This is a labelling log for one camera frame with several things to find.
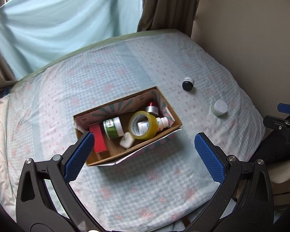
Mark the cardboard box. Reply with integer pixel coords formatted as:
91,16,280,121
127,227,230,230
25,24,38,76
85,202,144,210
73,86,182,166

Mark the dark brown curtain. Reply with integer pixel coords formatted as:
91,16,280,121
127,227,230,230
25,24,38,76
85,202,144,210
137,0,200,36

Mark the green label white jar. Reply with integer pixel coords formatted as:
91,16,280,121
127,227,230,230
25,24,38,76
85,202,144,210
102,117,124,139

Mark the red lid silver jar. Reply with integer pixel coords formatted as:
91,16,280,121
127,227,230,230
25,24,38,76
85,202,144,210
145,101,159,117

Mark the floral checkered bed sheet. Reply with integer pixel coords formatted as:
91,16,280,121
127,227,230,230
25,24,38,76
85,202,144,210
0,30,265,231

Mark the red rectangular box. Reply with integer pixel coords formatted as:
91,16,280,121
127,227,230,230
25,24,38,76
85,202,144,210
89,123,107,154

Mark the pale green white-lid jar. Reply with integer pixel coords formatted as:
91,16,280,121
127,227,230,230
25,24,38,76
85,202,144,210
212,100,228,117

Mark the white pill bottle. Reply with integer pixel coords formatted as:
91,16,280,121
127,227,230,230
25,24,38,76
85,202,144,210
137,117,169,135

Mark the black lid small jar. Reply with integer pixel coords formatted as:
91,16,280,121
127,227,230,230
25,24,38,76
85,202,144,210
182,77,195,91

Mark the yellow packing tape roll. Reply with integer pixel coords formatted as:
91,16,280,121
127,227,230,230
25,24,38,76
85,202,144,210
128,111,159,140

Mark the light blue curtain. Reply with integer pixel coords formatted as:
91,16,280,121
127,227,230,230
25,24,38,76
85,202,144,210
0,0,142,80

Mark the white earbuds case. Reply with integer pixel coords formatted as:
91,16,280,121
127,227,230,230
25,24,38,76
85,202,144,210
119,132,135,149

